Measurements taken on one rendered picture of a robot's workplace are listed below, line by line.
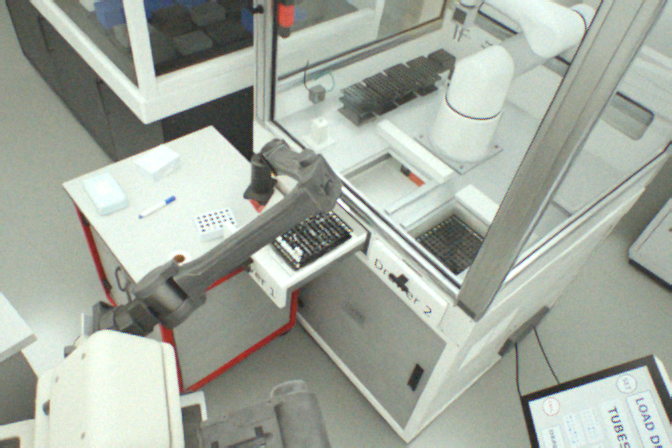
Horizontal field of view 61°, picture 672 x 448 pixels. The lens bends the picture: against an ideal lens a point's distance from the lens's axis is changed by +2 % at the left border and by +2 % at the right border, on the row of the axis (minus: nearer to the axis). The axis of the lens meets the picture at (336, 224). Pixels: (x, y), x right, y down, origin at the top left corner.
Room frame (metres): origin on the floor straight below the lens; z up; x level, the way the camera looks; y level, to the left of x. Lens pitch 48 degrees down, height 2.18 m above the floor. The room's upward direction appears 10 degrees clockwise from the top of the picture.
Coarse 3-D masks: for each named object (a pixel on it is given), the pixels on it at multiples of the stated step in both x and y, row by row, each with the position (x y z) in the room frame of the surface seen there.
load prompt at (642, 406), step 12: (636, 396) 0.60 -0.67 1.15; (648, 396) 0.60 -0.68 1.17; (636, 408) 0.58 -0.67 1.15; (648, 408) 0.57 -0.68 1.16; (636, 420) 0.55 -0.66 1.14; (648, 420) 0.55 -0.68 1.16; (660, 420) 0.55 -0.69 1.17; (648, 432) 0.53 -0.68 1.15; (660, 432) 0.52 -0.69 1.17; (648, 444) 0.51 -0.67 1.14; (660, 444) 0.50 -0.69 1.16
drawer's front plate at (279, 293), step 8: (224, 224) 1.06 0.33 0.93; (224, 232) 1.06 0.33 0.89; (232, 232) 1.03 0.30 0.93; (256, 256) 0.96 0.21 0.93; (256, 264) 0.95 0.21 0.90; (264, 264) 0.94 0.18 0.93; (256, 272) 0.95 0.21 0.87; (264, 272) 0.92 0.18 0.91; (272, 272) 0.91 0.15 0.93; (256, 280) 0.95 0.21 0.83; (264, 280) 0.92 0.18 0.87; (272, 280) 0.90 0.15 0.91; (280, 280) 0.89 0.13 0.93; (264, 288) 0.92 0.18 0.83; (272, 288) 0.90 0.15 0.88; (280, 288) 0.87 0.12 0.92; (280, 296) 0.87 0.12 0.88; (280, 304) 0.87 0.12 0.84
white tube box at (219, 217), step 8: (200, 216) 1.18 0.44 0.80; (208, 216) 1.19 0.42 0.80; (216, 216) 1.19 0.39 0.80; (224, 216) 1.20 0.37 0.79; (232, 216) 1.20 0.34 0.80; (200, 224) 1.15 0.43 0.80; (208, 224) 1.16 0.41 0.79; (216, 224) 1.16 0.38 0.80; (232, 224) 1.18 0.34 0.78; (200, 232) 1.12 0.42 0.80; (208, 232) 1.12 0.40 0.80; (216, 232) 1.13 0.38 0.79; (200, 240) 1.11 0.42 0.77
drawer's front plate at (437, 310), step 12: (372, 252) 1.08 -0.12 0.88; (384, 252) 1.06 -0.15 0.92; (372, 264) 1.08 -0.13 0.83; (384, 264) 1.05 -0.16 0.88; (396, 264) 1.02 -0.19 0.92; (384, 276) 1.04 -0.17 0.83; (408, 276) 0.99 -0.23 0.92; (396, 288) 1.00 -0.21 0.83; (408, 288) 0.98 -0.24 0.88; (420, 288) 0.96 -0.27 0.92; (408, 300) 0.97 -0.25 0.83; (420, 300) 0.95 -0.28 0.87; (432, 300) 0.92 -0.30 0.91; (420, 312) 0.94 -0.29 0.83; (432, 312) 0.91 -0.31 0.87; (444, 312) 0.91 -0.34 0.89; (432, 324) 0.90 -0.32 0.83
